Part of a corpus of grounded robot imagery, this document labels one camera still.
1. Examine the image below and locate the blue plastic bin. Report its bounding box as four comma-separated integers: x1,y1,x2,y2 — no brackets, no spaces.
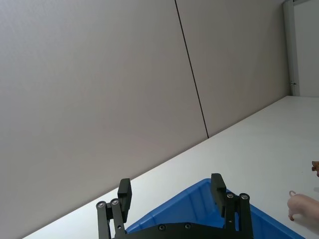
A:
124,178,308,239

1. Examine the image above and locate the grey door frame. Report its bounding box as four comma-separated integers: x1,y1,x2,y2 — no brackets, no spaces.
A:
282,0,319,98

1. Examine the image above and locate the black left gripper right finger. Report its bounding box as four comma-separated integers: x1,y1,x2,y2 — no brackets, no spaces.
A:
210,173,254,239

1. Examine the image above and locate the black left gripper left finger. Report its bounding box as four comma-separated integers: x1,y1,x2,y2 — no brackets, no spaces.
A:
96,177,133,239

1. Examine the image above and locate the pink toy pig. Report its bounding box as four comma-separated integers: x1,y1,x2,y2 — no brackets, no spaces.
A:
287,190,319,228

